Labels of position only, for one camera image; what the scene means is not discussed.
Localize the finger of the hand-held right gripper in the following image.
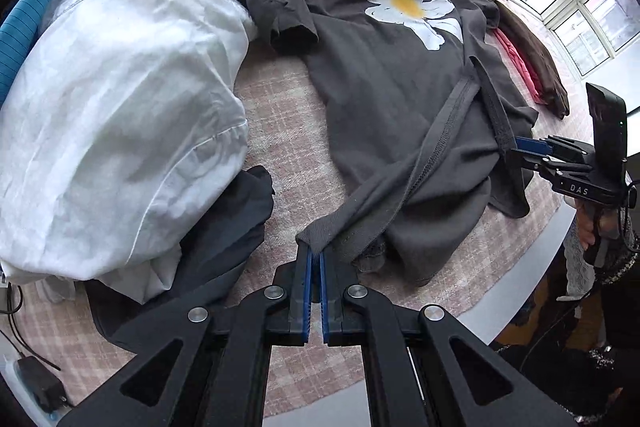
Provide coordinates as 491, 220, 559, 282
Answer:
514, 136, 553, 155
509, 149, 556, 175

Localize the brown garment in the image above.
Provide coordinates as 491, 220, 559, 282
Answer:
475, 0, 571, 120

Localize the black plug adapter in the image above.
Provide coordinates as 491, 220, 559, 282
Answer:
17, 355, 68, 413

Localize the person's right hand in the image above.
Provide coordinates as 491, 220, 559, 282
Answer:
574, 204, 638, 283

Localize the pink plaid blanket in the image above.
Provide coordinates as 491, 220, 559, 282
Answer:
15, 0, 563, 418

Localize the dark grey padded jacket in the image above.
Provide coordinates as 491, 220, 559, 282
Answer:
85, 164, 276, 353

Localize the grey daisy print T-shirt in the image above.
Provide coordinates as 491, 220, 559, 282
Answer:
231, 0, 540, 289

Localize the white lace cloth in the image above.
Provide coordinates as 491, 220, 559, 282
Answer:
564, 217, 601, 299

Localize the person's black clothing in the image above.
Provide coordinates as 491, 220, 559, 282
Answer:
500, 277, 640, 427

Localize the pink garment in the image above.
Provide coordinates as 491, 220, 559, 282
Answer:
492, 28, 548, 106

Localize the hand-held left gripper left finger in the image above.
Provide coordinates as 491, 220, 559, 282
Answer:
55, 244, 313, 427

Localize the white garment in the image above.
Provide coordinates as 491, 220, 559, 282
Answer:
0, 0, 258, 303

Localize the person's right forearm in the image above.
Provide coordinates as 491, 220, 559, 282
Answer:
597, 257, 640, 348

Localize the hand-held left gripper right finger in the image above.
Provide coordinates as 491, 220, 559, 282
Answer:
317, 247, 576, 427

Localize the white power strip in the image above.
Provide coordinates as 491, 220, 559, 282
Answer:
0, 354, 66, 418

